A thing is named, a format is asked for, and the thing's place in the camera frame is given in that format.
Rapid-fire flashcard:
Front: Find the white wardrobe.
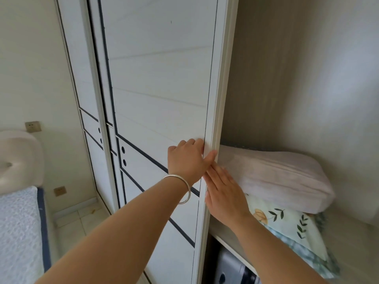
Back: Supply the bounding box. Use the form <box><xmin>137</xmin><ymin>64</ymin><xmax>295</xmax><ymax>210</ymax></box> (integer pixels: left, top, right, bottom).
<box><xmin>195</xmin><ymin>0</ymin><xmax>379</xmax><ymax>284</ymax></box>

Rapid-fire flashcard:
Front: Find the person's right hand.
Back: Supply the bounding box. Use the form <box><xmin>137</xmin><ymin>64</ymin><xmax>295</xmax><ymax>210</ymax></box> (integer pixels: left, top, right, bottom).
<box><xmin>205</xmin><ymin>165</ymin><xmax>253</xmax><ymax>227</ymax></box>

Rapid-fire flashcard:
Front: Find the silver bangle bracelet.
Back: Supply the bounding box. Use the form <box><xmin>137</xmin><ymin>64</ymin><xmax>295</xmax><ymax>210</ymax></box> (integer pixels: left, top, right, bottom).
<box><xmin>162</xmin><ymin>174</ymin><xmax>192</xmax><ymax>205</ymax></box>

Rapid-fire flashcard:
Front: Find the person's left forearm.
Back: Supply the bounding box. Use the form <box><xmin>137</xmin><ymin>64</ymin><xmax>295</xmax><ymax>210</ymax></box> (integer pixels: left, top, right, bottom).
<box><xmin>35</xmin><ymin>177</ymin><xmax>193</xmax><ymax>284</ymax></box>

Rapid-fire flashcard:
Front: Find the wardrobe shelf board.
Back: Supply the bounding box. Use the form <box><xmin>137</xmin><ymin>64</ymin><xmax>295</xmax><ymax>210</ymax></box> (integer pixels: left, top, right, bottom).
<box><xmin>208</xmin><ymin>209</ymin><xmax>379</xmax><ymax>284</ymax></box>

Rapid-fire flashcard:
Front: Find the folded floral quilt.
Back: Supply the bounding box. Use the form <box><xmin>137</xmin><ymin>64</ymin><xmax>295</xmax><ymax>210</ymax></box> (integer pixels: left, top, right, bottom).
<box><xmin>244</xmin><ymin>193</ymin><xmax>340</xmax><ymax>279</ymax></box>

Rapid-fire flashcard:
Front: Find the white padded bed headboard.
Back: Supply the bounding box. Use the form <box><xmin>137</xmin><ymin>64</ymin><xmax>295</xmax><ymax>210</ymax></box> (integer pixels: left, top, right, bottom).
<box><xmin>0</xmin><ymin>130</ymin><xmax>45</xmax><ymax>196</ymax></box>

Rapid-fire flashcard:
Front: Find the person's left hand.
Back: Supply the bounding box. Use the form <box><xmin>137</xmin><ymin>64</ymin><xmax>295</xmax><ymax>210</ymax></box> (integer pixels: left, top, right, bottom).
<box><xmin>168</xmin><ymin>138</ymin><xmax>218</xmax><ymax>187</ymax></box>

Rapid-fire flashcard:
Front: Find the white sliding wardrobe door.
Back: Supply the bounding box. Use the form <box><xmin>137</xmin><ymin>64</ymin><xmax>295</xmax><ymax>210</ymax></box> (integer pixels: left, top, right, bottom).
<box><xmin>87</xmin><ymin>0</ymin><xmax>239</xmax><ymax>284</ymax></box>
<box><xmin>54</xmin><ymin>0</ymin><xmax>119</xmax><ymax>215</ymax></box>

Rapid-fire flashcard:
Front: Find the person's right forearm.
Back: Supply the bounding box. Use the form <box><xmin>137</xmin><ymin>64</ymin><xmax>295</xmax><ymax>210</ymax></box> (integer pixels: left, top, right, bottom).
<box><xmin>233</xmin><ymin>215</ymin><xmax>327</xmax><ymax>284</ymax></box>

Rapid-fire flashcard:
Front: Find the pale pink pillow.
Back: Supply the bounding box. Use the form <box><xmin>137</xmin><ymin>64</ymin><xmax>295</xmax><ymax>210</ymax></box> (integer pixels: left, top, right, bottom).
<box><xmin>217</xmin><ymin>144</ymin><xmax>336</xmax><ymax>215</ymax></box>

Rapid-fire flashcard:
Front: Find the grey black appliance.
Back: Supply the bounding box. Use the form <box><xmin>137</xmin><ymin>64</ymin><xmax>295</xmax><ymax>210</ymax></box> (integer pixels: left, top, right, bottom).
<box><xmin>213</xmin><ymin>248</ymin><xmax>262</xmax><ymax>284</ymax></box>

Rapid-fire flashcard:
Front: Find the white quilted mattress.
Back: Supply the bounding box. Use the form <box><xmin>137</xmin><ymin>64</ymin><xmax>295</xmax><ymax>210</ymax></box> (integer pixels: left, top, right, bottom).
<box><xmin>0</xmin><ymin>186</ymin><xmax>53</xmax><ymax>284</ymax></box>

